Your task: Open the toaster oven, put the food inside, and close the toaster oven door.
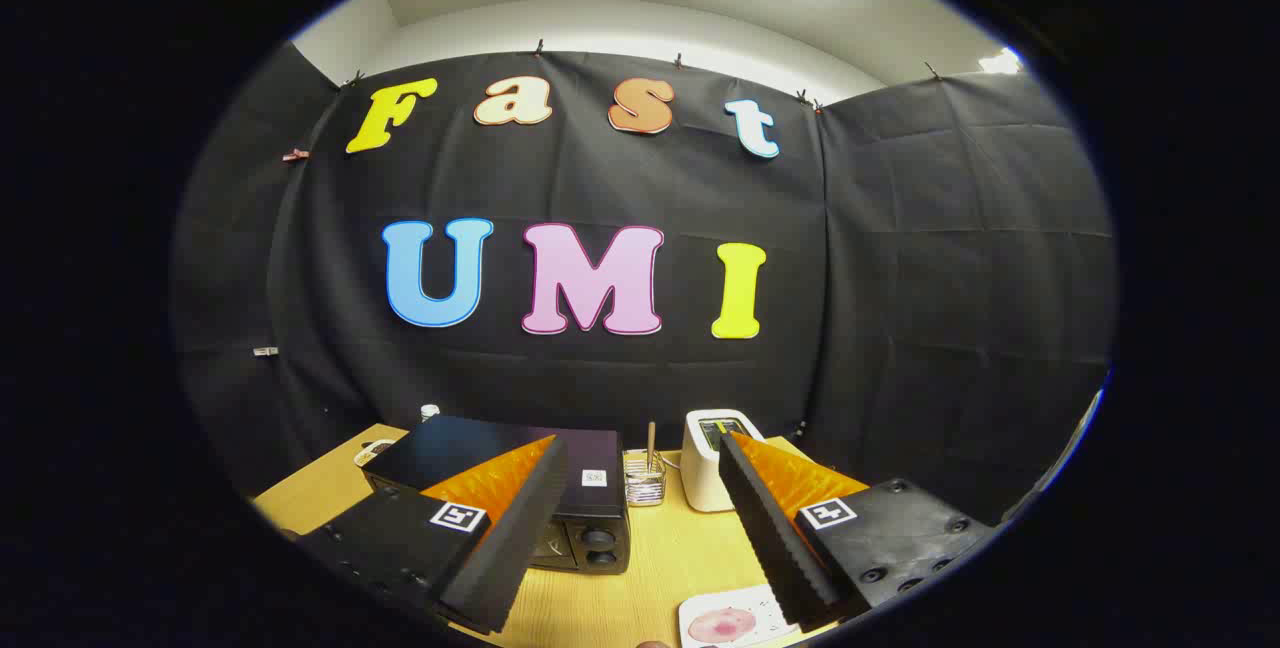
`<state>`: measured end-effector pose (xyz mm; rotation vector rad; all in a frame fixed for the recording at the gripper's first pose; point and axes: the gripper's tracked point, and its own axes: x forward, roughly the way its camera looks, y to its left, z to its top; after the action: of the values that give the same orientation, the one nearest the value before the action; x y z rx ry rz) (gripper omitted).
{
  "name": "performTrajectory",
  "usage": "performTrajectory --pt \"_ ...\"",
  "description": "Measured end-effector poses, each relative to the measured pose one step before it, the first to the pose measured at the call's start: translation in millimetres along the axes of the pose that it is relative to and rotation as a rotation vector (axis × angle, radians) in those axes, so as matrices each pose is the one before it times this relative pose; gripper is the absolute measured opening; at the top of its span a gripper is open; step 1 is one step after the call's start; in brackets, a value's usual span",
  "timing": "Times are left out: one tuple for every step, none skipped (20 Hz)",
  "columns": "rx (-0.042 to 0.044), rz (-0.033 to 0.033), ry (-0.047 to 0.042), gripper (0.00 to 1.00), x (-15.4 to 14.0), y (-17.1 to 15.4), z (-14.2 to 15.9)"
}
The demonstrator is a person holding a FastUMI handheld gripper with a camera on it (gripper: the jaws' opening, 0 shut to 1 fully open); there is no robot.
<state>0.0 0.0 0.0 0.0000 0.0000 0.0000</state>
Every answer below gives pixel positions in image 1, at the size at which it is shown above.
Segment white square plate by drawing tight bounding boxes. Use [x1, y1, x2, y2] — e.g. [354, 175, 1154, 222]
[678, 584, 801, 648]

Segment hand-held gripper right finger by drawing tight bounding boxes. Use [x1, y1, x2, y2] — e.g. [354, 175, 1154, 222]
[718, 431, 1001, 634]

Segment pink round food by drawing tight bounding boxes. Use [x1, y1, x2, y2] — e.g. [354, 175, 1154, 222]
[688, 606, 761, 644]

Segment white pop-up toaster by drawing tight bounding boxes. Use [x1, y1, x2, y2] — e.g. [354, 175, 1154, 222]
[681, 409, 766, 513]

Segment black toaster oven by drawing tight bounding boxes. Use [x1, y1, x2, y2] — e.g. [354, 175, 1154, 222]
[360, 415, 631, 576]

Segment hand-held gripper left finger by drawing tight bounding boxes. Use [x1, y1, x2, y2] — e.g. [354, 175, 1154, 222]
[296, 435, 569, 635]

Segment metal wire utensil basket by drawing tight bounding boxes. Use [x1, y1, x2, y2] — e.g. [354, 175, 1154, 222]
[622, 448, 668, 508]

